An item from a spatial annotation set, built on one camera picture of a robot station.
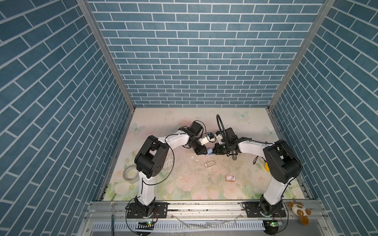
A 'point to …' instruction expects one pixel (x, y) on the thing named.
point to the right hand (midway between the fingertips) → (211, 150)
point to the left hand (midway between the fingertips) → (205, 151)
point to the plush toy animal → (299, 209)
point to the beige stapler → (234, 157)
